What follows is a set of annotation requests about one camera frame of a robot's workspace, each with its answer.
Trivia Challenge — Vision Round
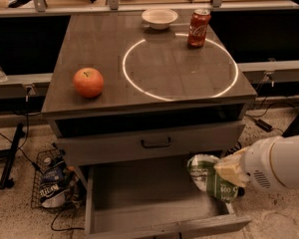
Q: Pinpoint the green jalapeno chip bag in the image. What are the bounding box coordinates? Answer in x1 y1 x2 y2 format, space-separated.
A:
187 154 239 203

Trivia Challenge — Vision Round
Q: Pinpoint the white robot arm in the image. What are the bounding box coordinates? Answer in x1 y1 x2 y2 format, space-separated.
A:
214 135 299 191

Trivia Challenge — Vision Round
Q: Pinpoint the open bottom grey drawer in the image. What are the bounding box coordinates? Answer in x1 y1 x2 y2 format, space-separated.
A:
85 156 250 239

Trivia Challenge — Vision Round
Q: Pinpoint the grey wooden drawer cabinet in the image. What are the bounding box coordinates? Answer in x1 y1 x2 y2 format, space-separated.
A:
41 10 258 239

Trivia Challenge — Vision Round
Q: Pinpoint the dark blue snack bag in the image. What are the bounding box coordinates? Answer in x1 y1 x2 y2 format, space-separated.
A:
41 167 64 183

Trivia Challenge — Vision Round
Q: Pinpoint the black and white chip bag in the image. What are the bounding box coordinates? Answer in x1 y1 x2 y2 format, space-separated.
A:
39 184 65 208

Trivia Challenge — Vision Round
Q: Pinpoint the black power adapter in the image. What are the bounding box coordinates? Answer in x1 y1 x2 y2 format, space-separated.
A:
255 119 272 132

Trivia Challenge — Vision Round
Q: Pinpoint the red coca-cola can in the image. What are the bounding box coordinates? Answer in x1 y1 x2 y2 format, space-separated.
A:
187 9 211 48

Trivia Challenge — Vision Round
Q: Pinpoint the white bowl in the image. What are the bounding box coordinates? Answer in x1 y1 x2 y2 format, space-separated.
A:
142 9 178 30

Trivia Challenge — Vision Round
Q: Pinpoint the red apple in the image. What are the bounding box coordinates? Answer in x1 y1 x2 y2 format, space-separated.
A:
73 68 104 98

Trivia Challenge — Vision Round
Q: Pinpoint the black metal stand leg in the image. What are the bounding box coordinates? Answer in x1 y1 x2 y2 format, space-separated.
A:
0 123 25 190

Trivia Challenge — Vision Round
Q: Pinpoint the closed drawer with black handle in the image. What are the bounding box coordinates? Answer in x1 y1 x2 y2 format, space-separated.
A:
57 120 245 166

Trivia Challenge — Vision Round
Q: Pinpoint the black wire basket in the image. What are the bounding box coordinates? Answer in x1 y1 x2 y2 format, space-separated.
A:
31 149 86 210

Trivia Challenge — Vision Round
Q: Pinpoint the black floor cable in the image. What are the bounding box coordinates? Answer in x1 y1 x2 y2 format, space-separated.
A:
0 87 85 233

